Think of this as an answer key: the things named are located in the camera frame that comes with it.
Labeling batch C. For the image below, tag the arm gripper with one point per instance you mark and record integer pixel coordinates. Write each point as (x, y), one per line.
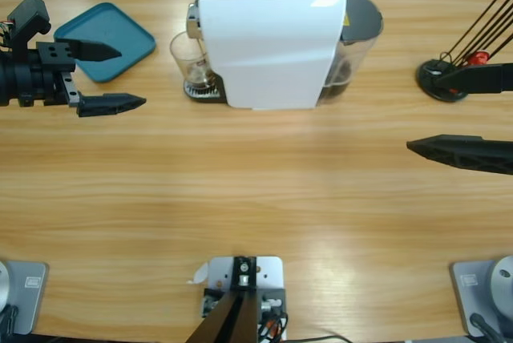
(28, 82)

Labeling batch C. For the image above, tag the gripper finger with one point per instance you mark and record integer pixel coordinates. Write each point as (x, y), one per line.
(481, 78)
(469, 152)

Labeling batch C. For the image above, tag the clear drinking glass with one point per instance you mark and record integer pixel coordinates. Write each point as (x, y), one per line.
(192, 68)

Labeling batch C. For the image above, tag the white capsule coffee machine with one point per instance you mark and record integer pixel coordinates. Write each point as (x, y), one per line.
(264, 50)

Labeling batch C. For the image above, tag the red coffee capsule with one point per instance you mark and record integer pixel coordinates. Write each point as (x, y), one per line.
(453, 90)
(479, 57)

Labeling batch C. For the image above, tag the black capsule holder with rods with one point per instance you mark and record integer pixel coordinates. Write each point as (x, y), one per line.
(426, 72)

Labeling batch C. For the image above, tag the teal square plastic tray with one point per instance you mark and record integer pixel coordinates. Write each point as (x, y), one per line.
(120, 26)

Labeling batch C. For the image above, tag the clear water tank black lid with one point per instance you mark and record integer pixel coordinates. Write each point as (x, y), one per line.
(360, 18)

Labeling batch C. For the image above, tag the white tape scrap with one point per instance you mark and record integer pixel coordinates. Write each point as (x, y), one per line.
(199, 275)

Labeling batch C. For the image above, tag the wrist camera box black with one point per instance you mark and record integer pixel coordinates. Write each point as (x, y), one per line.
(28, 18)

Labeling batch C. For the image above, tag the arm grey base plate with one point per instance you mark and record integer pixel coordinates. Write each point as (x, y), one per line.
(473, 299)
(28, 299)

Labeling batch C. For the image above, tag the white block with dark post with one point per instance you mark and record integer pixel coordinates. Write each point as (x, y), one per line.
(268, 275)

